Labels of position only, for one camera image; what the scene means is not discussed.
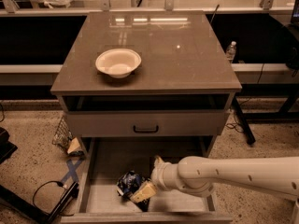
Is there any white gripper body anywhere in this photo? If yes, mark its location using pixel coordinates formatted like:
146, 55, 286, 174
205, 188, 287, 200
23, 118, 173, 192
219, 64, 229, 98
150, 161, 184, 191

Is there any blue chip bag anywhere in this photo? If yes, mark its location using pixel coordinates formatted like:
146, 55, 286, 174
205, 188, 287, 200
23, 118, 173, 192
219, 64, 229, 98
117, 171, 146, 200

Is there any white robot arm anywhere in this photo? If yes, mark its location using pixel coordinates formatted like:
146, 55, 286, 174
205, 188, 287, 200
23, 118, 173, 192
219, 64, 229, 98
130, 156, 299, 203

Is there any open middle drawer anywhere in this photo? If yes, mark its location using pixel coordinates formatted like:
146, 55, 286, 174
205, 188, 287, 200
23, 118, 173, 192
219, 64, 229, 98
61, 137, 232, 224

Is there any closed top drawer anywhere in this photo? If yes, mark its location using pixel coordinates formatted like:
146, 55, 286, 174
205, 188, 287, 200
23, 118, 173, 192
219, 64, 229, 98
65, 111, 228, 137

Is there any grey drawer cabinet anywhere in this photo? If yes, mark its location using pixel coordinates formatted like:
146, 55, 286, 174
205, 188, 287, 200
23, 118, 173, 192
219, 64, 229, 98
51, 11, 241, 155

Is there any black stand leg left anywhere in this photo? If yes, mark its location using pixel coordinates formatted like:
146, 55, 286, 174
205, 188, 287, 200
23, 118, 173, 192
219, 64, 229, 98
0, 182, 78, 224

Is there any blue tape cross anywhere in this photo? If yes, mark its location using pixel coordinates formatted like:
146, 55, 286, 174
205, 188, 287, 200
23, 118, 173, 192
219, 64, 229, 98
61, 159, 83, 184

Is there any black table leg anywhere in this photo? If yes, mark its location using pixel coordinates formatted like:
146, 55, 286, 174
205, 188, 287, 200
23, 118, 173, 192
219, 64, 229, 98
232, 97, 255, 146

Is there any white bowl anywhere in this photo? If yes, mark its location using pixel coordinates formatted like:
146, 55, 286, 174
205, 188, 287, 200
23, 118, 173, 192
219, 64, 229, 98
95, 49, 142, 78

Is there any clear water bottle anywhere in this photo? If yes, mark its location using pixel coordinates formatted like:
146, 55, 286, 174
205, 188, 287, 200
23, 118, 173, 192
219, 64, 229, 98
225, 41, 236, 63

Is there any black box at left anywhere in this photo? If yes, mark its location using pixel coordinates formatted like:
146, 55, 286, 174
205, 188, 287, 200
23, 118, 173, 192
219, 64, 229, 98
0, 127, 18, 163

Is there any black drawer handle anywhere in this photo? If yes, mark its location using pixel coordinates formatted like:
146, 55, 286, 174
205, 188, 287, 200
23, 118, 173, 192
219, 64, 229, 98
133, 125, 159, 133

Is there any black floor cable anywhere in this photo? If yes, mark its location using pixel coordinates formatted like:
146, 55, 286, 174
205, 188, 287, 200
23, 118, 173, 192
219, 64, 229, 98
32, 180, 75, 217

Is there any wire mesh basket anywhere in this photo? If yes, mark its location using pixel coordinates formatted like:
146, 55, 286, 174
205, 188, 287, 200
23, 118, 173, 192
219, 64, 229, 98
52, 117, 84, 157

